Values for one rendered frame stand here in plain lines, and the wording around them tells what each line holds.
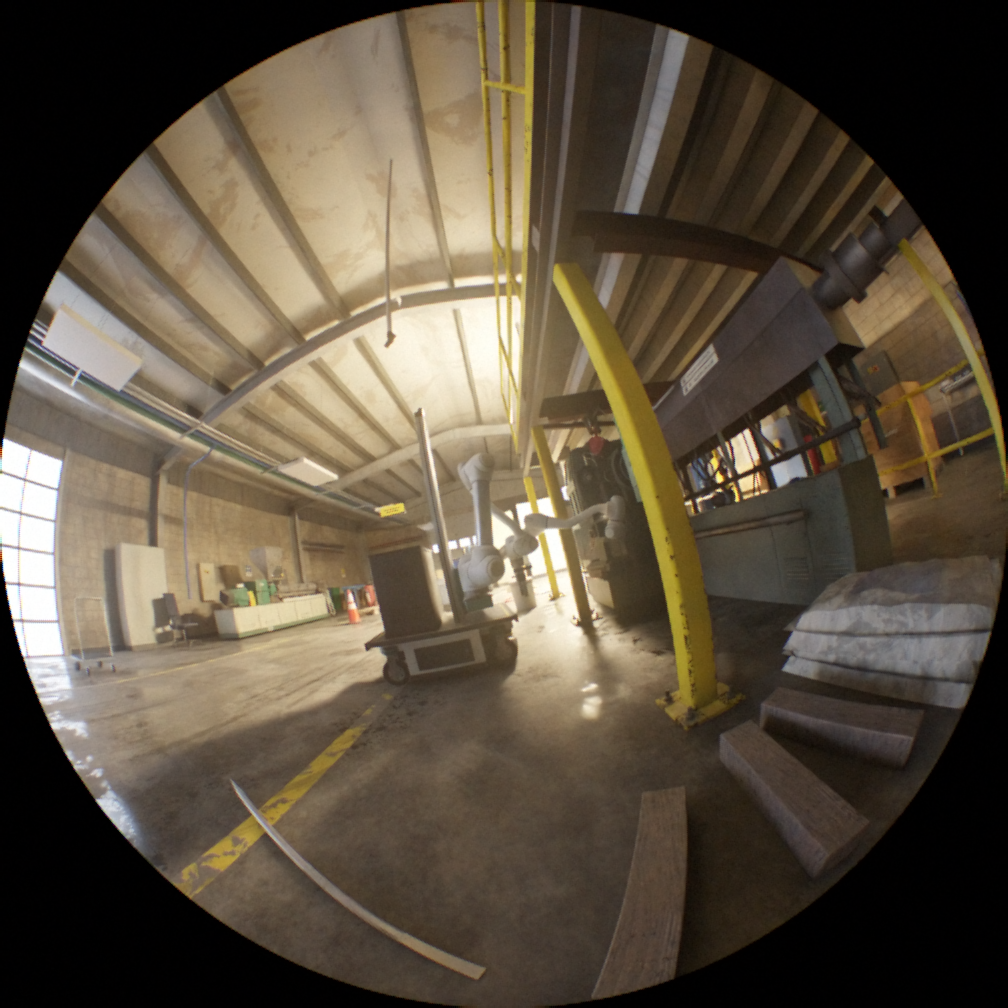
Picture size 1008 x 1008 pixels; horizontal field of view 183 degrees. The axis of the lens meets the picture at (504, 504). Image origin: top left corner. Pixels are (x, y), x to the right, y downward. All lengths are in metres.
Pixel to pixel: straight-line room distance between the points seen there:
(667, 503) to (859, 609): 0.68
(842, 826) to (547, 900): 0.49
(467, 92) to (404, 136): 0.98
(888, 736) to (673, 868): 0.47
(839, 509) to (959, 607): 0.80
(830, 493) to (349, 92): 5.56
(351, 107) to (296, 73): 0.96
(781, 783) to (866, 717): 0.25
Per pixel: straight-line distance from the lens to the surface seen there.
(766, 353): 1.74
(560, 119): 1.36
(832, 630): 1.08
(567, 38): 1.34
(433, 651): 1.88
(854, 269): 1.62
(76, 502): 8.47
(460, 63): 4.87
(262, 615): 7.99
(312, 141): 5.19
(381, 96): 4.98
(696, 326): 2.80
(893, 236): 3.10
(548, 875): 0.76
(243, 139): 5.11
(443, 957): 0.70
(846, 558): 1.59
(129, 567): 7.94
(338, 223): 5.56
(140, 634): 7.91
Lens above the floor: 0.63
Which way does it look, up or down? 10 degrees up
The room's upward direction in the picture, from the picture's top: 13 degrees counter-clockwise
